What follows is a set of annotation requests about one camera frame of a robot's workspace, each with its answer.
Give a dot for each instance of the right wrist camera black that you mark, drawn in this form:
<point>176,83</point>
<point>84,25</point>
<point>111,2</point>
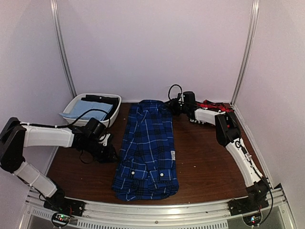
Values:
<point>187,97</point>

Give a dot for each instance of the red black plaid folded shirt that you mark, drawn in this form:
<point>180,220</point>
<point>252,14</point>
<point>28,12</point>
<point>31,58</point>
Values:
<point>212,107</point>

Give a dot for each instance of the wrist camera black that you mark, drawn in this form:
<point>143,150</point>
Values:
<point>187,97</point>
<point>96,130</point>

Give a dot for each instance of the right aluminium frame post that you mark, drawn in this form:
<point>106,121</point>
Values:
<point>247,50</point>

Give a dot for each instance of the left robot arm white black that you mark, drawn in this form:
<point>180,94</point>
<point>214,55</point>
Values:
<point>15,136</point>

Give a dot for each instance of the blue plaid long sleeve shirt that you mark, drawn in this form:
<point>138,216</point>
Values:
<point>147,164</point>

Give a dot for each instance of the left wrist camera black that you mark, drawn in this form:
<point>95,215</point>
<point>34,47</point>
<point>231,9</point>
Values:
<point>96,130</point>

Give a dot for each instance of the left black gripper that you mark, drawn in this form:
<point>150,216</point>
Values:
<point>107,157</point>

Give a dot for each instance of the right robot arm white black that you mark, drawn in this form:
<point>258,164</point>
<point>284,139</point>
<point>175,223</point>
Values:
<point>228,135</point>

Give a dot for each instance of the left aluminium frame post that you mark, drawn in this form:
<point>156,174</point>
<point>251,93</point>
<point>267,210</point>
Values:
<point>61,46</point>

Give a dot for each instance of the right circuit board with leds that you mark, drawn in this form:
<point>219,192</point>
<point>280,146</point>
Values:
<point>252,220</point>

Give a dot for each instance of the left circuit board with leds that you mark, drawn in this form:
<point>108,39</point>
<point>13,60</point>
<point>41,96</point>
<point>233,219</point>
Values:
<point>60,220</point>

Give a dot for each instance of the white plastic bin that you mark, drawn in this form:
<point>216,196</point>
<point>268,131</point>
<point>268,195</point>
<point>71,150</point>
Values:
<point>73,113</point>

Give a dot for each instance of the aluminium frame post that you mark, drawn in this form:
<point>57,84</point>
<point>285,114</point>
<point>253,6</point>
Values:
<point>247,50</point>
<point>61,46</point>

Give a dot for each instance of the aluminium front rail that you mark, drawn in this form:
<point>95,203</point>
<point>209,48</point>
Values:
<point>209,215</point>

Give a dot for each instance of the circuit board with leds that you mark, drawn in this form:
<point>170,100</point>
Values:
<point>252,220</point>
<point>60,220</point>

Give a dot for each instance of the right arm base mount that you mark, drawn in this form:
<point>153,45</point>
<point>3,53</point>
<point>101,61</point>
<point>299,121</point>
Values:
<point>245,205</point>

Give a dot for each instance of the black folded garment in bin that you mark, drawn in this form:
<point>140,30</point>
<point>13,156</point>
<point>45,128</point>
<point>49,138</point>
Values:
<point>105,103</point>

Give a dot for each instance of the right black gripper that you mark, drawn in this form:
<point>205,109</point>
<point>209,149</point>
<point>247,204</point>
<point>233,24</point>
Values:
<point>173,105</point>

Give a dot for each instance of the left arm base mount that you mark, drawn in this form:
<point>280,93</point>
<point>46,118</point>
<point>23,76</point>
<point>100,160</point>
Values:
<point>67,206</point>

